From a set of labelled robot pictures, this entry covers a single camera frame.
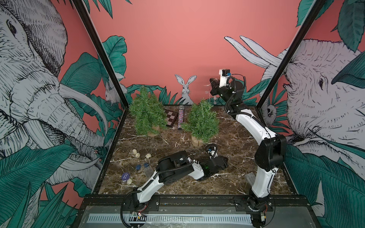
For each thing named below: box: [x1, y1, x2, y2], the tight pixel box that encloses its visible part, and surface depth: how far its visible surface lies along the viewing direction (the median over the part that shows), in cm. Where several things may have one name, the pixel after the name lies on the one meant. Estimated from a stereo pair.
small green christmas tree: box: [180, 98, 221, 148], surface depth 79 cm
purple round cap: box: [121, 171, 130, 181], surface depth 85 cm
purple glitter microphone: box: [177, 104, 185, 131], surface depth 113 cm
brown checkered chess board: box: [164, 109, 179, 128], surface depth 113 cm
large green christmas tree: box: [128, 85, 169, 137], surface depth 85 cm
